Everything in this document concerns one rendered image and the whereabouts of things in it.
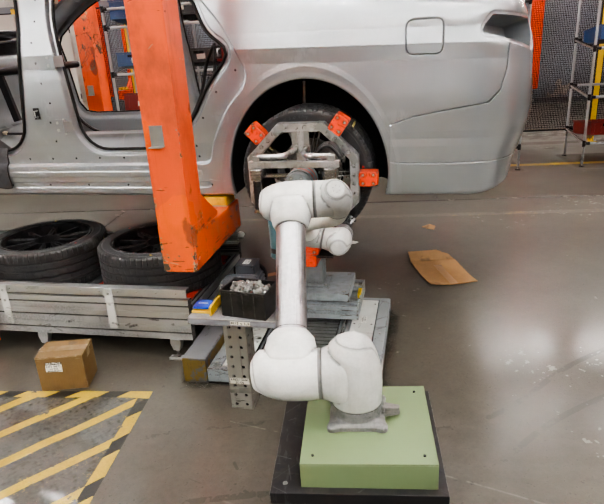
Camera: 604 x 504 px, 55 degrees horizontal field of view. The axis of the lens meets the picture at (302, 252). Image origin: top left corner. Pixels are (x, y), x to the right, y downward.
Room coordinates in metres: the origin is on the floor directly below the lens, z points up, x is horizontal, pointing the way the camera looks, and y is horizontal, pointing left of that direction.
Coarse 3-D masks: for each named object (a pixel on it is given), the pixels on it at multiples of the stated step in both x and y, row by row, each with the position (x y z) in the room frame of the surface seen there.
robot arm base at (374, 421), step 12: (384, 396) 1.57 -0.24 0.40; (336, 408) 1.47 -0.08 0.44; (384, 408) 1.47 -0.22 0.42; (396, 408) 1.48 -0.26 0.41; (336, 420) 1.45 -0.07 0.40; (348, 420) 1.43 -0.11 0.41; (360, 420) 1.43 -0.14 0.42; (372, 420) 1.44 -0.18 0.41; (384, 420) 1.44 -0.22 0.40; (336, 432) 1.42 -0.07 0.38; (384, 432) 1.41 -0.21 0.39
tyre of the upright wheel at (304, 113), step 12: (288, 108) 2.95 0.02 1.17; (300, 108) 2.83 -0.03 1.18; (312, 108) 2.81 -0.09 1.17; (324, 108) 2.85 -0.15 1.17; (336, 108) 2.96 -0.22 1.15; (276, 120) 2.84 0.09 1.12; (288, 120) 2.82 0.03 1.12; (300, 120) 2.81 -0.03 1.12; (312, 120) 2.80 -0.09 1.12; (324, 120) 2.78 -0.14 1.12; (348, 132) 2.76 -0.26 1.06; (360, 132) 2.82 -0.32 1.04; (252, 144) 2.87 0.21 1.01; (360, 144) 2.75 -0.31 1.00; (360, 156) 2.75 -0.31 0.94; (372, 156) 2.84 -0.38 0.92; (360, 168) 2.75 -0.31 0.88; (372, 168) 2.76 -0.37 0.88; (360, 192) 2.75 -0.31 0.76; (360, 204) 2.75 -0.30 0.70
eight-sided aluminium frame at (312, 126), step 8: (272, 128) 2.75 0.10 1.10; (280, 128) 2.74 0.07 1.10; (288, 128) 2.74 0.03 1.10; (296, 128) 2.73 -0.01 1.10; (304, 128) 2.73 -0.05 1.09; (312, 128) 2.71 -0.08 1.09; (320, 128) 2.70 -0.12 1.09; (272, 136) 2.76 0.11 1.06; (328, 136) 2.70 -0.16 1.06; (336, 136) 2.69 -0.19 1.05; (264, 144) 2.77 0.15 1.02; (344, 144) 2.68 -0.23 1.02; (256, 152) 2.78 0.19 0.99; (344, 152) 2.68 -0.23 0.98; (352, 152) 2.67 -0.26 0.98; (248, 160) 2.78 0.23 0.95; (352, 160) 2.67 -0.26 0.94; (352, 168) 2.67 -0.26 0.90; (352, 176) 2.67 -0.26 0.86; (352, 184) 2.67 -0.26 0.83; (352, 192) 2.67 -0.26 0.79; (352, 208) 2.67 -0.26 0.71
